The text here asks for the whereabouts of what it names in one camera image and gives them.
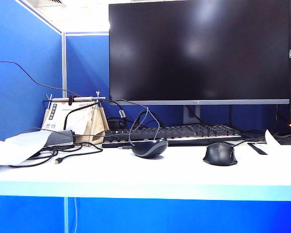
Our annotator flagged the black grey upside-down mouse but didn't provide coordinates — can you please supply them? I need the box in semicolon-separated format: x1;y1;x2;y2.
131;138;169;160

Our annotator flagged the black computer mouse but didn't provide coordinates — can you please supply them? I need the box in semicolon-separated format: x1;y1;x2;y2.
203;142;238;166

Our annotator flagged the black power adapter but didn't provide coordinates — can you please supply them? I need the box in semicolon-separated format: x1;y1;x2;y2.
107;117;125;131

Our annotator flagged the black mechanical keyboard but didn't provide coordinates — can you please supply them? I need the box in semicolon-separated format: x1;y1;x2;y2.
101;123;242;148

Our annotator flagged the kraft paper desk calendar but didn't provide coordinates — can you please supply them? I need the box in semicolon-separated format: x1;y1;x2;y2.
40;91;110;147

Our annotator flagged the large black computer monitor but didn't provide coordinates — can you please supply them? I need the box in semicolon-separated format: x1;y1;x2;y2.
108;0;291;126

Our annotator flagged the grey black flat device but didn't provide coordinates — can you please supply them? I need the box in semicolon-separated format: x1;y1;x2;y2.
42;130;76;148

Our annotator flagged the black flat strip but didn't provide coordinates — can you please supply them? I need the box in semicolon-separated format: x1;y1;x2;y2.
247;142;268;155

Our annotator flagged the white paper sheet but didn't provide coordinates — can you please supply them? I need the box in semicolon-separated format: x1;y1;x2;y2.
247;129;282;156
0;131;52;167

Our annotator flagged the white paper sheet left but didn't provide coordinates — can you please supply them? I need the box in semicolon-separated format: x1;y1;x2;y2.
0;131;52;167

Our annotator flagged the grey mouse cable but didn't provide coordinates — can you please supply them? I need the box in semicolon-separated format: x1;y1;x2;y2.
127;106;162;146

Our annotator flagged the black cable with ferrite bead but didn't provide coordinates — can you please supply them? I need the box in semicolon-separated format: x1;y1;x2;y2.
63;99;165;131

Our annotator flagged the black monitor cable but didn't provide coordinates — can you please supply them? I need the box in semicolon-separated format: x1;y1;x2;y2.
186;104;210;126
228;104;234;133

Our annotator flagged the black USB cable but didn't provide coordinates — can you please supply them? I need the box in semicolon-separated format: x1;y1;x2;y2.
8;142;104;168

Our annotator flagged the silver partition post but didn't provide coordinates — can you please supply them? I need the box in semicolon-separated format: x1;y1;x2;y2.
63;197;69;233
61;31;67;98

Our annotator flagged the black mouse cable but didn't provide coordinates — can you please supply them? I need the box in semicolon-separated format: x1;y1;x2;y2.
229;135;268;148

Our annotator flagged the thin black cable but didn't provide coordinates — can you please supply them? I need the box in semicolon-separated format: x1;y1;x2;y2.
0;60;75;98

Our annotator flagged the white hanging cable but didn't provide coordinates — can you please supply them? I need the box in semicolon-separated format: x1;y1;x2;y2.
73;197;79;233

